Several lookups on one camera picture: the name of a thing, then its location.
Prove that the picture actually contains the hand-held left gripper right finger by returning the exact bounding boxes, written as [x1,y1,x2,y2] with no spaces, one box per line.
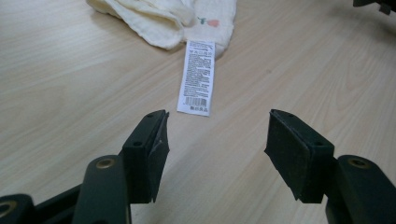
[264,108,335,204]

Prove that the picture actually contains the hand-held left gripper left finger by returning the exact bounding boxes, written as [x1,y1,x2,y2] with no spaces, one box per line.
[120,109,171,204]

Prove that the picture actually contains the cream cloth with white label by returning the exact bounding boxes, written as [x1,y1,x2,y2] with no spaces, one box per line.
[86,0,237,118]

